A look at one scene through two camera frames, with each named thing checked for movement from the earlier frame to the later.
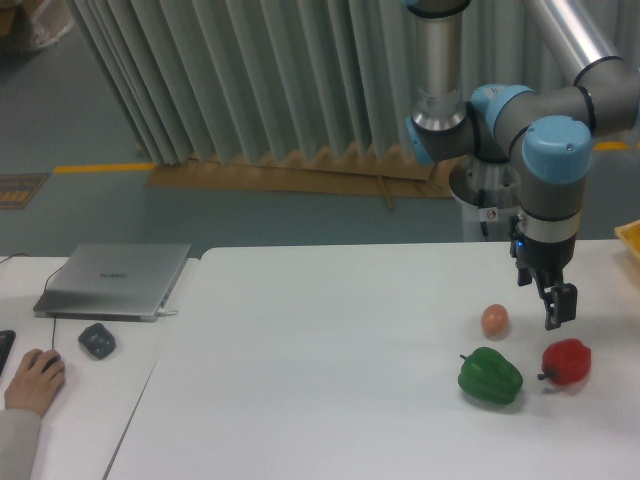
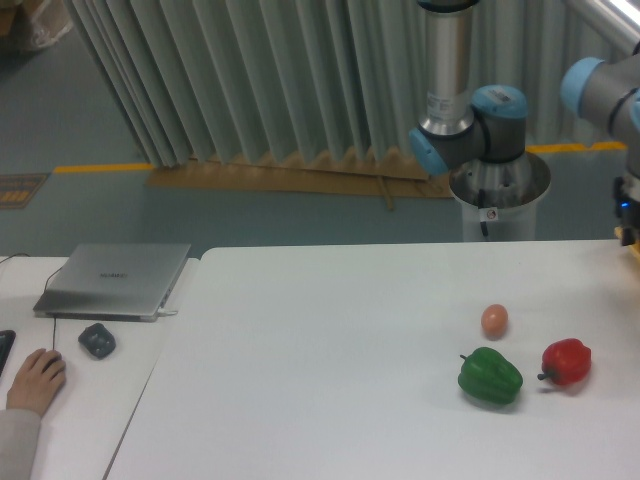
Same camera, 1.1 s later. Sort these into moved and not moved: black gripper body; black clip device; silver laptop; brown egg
Moved: black gripper body
Not moved: brown egg; black clip device; silver laptop
